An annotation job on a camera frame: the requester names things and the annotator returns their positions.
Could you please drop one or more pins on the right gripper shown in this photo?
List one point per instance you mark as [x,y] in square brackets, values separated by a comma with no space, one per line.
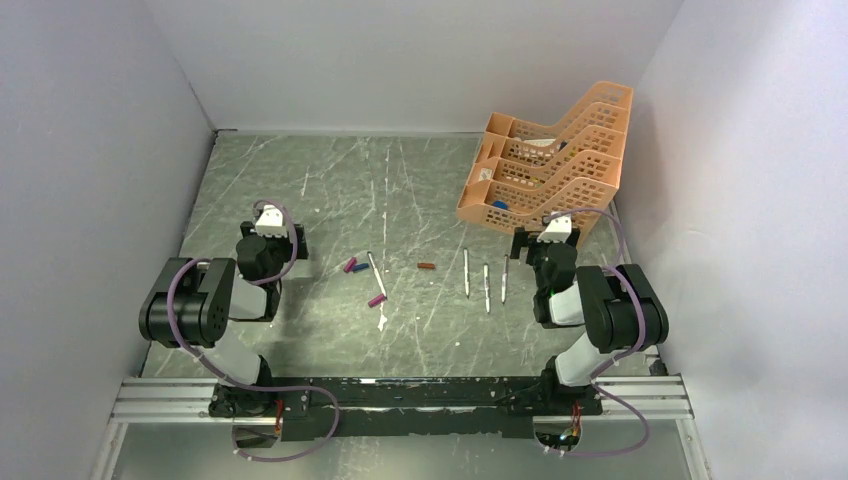
[526,239]

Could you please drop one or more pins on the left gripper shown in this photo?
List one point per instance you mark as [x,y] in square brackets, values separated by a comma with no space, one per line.
[301,249]

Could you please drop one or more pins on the white pen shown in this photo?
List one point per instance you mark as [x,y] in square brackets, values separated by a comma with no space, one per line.
[466,273]
[487,288]
[505,279]
[377,273]

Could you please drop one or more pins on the magenta pen cap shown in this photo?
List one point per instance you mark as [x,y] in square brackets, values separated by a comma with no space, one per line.
[376,300]
[351,263]

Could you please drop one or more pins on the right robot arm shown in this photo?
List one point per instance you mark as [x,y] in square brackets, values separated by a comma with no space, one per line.
[616,308]

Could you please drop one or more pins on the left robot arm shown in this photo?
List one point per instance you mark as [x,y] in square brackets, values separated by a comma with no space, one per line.
[191,305]

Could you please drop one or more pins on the orange plastic file rack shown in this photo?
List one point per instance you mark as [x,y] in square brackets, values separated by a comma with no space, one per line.
[525,171]

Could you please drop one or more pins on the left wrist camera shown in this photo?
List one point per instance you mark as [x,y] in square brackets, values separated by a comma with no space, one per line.
[271,223]

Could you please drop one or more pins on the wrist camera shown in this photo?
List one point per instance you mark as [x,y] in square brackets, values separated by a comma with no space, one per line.
[271,223]
[558,230]

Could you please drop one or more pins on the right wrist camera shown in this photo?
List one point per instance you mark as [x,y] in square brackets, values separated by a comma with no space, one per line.
[558,230]

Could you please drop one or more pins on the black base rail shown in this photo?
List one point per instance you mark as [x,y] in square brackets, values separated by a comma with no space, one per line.
[308,408]

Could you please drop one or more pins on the aluminium frame rail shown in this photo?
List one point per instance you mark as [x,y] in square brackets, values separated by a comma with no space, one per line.
[175,400]

